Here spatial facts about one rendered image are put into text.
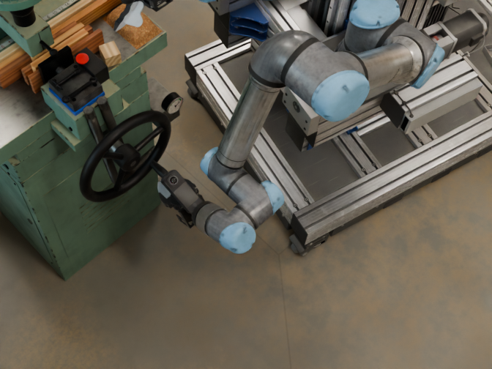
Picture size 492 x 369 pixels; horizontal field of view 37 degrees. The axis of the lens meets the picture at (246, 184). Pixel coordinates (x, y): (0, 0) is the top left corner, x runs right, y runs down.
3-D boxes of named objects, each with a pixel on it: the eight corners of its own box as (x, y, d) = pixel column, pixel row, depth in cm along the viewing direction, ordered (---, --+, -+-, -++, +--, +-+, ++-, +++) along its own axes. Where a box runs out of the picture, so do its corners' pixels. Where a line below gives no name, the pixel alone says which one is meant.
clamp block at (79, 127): (79, 142, 180) (73, 122, 172) (45, 108, 184) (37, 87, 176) (125, 108, 186) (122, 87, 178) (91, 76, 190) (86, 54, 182)
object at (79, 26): (38, 72, 186) (34, 58, 181) (34, 69, 186) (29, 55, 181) (88, 39, 191) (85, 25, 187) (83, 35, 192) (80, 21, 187)
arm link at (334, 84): (411, 15, 188) (297, 40, 146) (457, 50, 183) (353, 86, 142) (387, 53, 195) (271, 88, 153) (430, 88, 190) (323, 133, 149)
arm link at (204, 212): (199, 222, 175) (224, 200, 178) (189, 215, 179) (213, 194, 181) (211, 243, 180) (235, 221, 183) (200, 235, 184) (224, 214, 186)
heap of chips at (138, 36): (137, 49, 191) (135, 40, 187) (102, 18, 195) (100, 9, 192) (162, 31, 194) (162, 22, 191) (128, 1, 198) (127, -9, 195)
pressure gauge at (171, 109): (168, 121, 215) (167, 106, 208) (159, 113, 216) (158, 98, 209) (184, 110, 217) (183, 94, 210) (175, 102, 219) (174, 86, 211)
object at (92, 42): (35, 94, 183) (30, 78, 177) (32, 91, 183) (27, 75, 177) (105, 46, 191) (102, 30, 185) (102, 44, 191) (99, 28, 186)
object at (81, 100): (75, 116, 173) (72, 102, 168) (46, 88, 176) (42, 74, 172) (118, 85, 178) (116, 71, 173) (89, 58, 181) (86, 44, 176)
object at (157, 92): (161, 130, 222) (159, 116, 215) (134, 105, 225) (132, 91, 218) (181, 115, 225) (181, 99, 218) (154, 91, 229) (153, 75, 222)
